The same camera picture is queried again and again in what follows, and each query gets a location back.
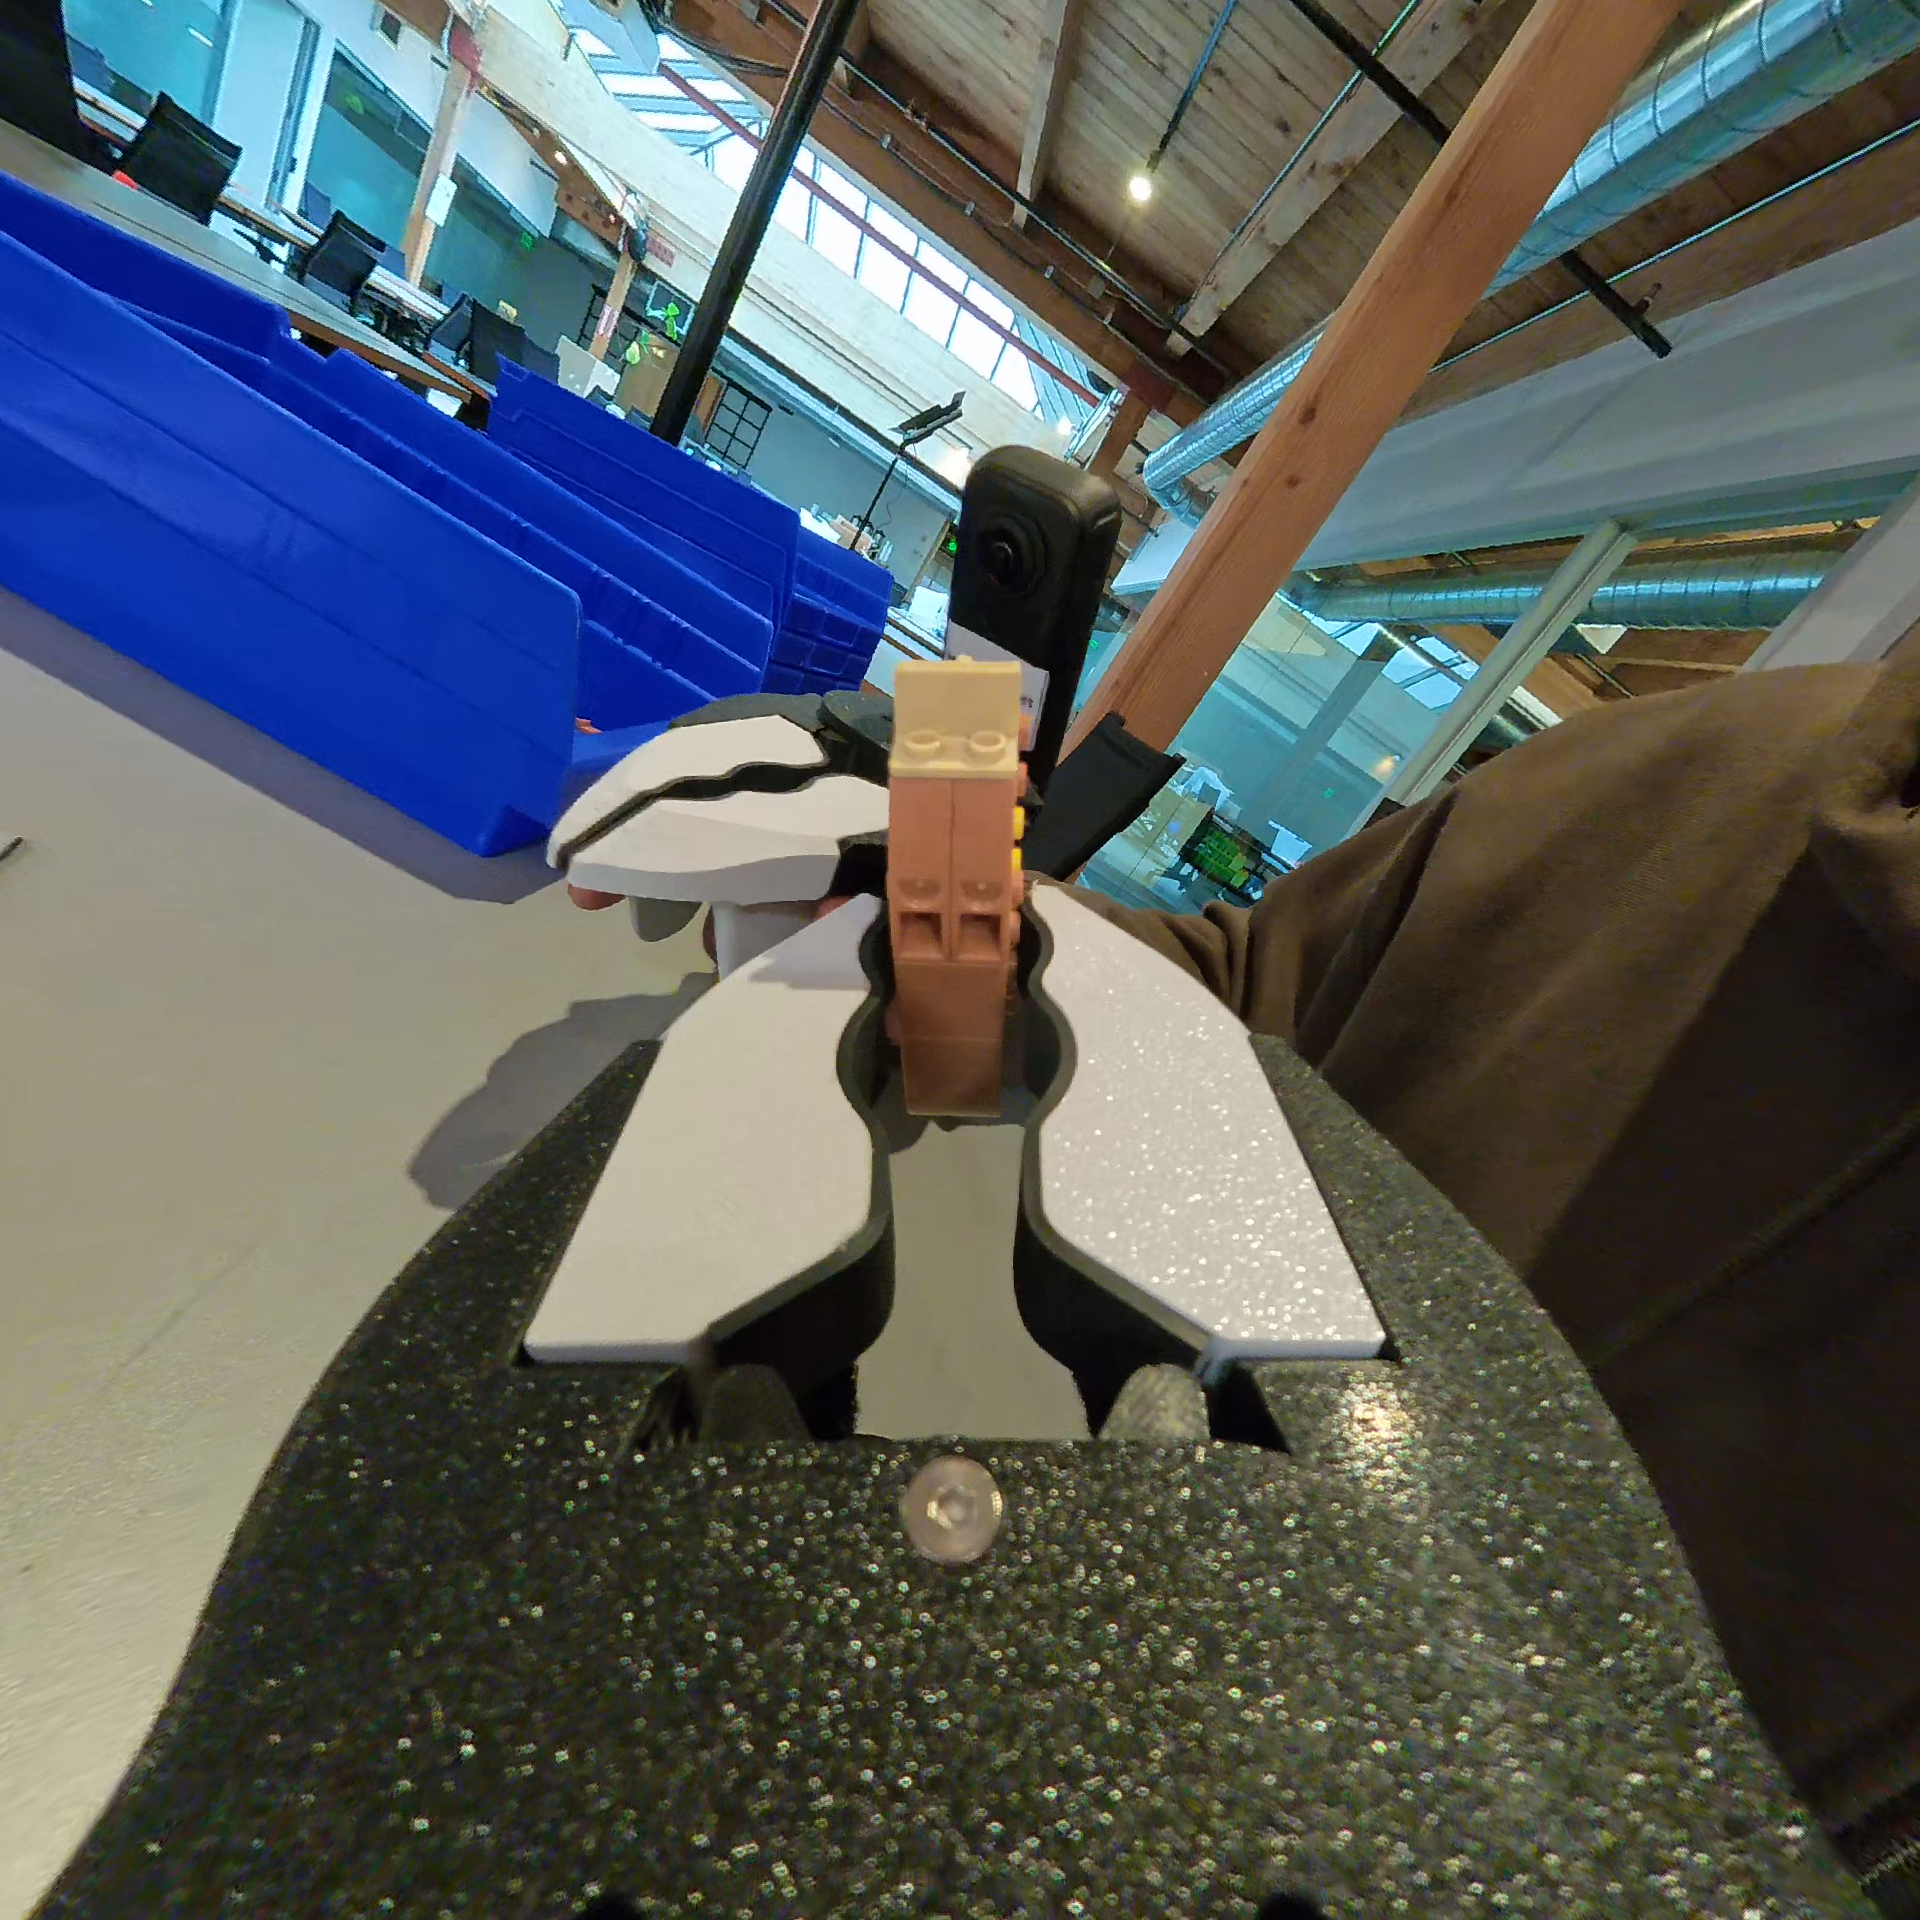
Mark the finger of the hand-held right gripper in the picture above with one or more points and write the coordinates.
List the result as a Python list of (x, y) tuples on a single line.
[(704, 751), (720, 839)]

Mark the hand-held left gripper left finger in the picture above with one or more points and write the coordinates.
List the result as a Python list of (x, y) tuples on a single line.
[(720, 1170)]

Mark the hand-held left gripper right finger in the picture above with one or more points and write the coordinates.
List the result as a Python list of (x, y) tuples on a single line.
[(1185, 1170)]

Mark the brown toy brick assembly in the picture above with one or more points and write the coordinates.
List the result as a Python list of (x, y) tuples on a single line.
[(954, 900)]

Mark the nested blue plastic bins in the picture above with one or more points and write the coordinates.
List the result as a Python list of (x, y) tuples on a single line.
[(704, 509)]

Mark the wooden beam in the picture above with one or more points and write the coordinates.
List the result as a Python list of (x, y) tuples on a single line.
[(1350, 345)]

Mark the blue plastic bin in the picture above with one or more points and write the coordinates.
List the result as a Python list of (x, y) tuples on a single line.
[(300, 569)]

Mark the black pole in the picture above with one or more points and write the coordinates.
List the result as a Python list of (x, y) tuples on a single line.
[(751, 224)]

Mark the metal air duct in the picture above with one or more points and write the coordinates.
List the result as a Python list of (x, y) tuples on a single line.
[(1650, 135)]

